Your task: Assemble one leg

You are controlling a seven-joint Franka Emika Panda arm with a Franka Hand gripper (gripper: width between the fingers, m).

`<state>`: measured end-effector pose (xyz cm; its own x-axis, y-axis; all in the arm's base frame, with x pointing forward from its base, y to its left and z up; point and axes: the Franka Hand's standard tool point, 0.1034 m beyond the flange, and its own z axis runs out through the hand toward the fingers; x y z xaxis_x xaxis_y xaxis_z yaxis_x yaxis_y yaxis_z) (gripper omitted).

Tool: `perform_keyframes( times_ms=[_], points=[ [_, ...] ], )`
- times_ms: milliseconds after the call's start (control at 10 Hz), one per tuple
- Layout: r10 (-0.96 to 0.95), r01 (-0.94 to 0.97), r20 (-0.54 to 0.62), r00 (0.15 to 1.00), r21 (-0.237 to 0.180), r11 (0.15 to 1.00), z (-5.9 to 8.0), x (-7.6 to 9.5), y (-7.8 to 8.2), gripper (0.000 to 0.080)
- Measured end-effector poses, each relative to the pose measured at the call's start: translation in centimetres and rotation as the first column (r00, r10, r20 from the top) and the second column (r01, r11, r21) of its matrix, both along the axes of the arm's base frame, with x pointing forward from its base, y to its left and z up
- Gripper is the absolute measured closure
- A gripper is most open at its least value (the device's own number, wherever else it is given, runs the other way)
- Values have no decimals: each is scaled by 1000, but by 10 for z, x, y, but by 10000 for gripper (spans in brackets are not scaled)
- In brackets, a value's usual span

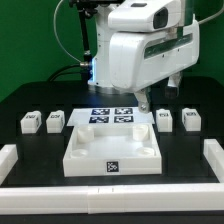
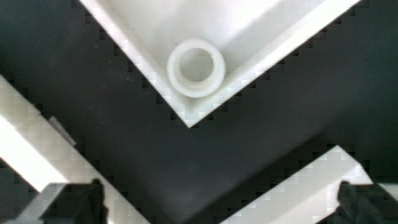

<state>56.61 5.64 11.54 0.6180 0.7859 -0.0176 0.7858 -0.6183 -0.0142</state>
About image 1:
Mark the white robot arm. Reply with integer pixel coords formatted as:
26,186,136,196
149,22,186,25
89,0,199,113

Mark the white front fence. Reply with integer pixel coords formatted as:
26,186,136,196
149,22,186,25
0,183,224,215

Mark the white left fence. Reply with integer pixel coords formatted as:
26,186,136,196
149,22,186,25
0,144,18,185

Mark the white square tabletop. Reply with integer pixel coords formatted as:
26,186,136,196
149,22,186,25
63,123,162,177

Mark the grey cable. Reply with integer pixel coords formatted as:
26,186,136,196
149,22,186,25
52,0,84,64

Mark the white right fence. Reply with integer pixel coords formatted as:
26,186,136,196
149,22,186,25
203,139,224,184

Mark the white sheet with tags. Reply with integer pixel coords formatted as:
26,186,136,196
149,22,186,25
67,107,155,126

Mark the black cable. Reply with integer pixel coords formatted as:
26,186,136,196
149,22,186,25
46,64,84,82

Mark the white fence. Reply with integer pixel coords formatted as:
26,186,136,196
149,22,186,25
203,139,224,184
0,183,224,215
0,144,18,185

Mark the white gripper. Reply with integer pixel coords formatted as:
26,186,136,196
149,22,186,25
109,20,199,112

